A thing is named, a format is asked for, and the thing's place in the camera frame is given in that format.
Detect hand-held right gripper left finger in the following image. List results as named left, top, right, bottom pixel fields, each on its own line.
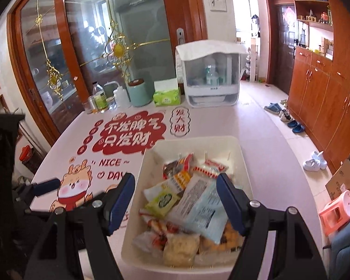
left=25, top=173, right=136, bottom=280

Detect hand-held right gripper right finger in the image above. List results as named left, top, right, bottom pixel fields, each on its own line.
left=216, top=173, right=329, bottom=280

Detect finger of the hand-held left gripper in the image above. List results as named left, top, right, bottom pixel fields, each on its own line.
left=14, top=177, right=62, bottom=208

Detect large light blue snack packet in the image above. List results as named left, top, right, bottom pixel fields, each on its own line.
left=166, top=172, right=234, bottom=244

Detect egg yolk pastry packet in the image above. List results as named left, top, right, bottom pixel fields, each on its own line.
left=200, top=222, right=245, bottom=253

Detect green snack packet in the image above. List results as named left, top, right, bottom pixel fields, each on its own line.
left=144, top=192, right=181, bottom=219

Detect red and white cookie packet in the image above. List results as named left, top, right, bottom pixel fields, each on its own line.
left=194, top=159, right=228, bottom=178

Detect white packet with red print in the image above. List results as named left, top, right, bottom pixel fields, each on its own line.
left=133, top=219, right=175, bottom=254

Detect orange and white snack packet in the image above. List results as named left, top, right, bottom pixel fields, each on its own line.
left=171, top=171, right=193, bottom=193

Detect small dark red snack packet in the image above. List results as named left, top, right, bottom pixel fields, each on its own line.
left=163, top=160, right=183, bottom=180

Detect clear crumbly cake packet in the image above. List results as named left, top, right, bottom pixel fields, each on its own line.
left=163, top=233, right=201, bottom=267

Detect white plastic tray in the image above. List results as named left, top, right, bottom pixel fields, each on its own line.
left=121, top=136, right=254, bottom=275

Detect red plastic container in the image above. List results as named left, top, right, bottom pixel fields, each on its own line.
left=20, top=146, right=37, bottom=164

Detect white shoe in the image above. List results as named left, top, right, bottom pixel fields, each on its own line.
left=303, top=158, right=320, bottom=172
left=311, top=151, right=328, bottom=167

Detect metal can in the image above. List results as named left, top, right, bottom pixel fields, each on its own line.
left=88, top=96, right=99, bottom=114

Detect clear bottle with green label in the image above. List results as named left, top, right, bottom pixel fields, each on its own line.
left=92, top=82, right=108, bottom=113

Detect pink plastic stool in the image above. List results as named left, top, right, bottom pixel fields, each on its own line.
left=319, top=190, right=350, bottom=236

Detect grey blue slipper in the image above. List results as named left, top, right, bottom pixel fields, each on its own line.
left=264, top=103, right=285, bottom=115

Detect white squeeze bottle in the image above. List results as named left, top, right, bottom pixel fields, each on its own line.
left=103, top=81, right=131, bottom=108

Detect white countertop sterilizer cabinet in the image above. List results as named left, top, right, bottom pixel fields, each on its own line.
left=175, top=40, right=247, bottom=108

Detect glass door with gold ornament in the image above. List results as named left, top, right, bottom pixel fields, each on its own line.
left=7, top=0, right=79, bottom=143
left=54, top=0, right=207, bottom=105

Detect cardboard box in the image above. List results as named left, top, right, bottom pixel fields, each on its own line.
left=325, top=159, right=350, bottom=202

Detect mint green canister brown lid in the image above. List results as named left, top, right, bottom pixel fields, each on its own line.
left=127, top=78, right=152, bottom=107

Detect green tissue box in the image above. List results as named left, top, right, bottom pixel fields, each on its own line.
left=153, top=78, right=181, bottom=107

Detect blue chair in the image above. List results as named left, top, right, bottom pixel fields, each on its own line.
left=329, top=210, right=350, bottom=280

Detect white shoe rack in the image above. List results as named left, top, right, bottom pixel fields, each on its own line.
left=242, top=36, right=260, bottom=82

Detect white cloth cover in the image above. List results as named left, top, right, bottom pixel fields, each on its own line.
left=175, top=40, right=247, bottom=62

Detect dark entry door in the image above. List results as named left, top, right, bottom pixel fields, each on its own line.
left=265, top=0, right=298, bottom=94

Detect hanging dark garment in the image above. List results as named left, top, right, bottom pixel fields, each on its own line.
left=250, top=14, right=261, bottom=38

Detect wooden wall cabinet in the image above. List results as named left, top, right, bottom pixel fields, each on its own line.
left=287, top=0, right=350, bottom=175

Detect white wall switch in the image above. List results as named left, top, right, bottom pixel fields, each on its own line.
left=208, top=0, right=226, bottom=11

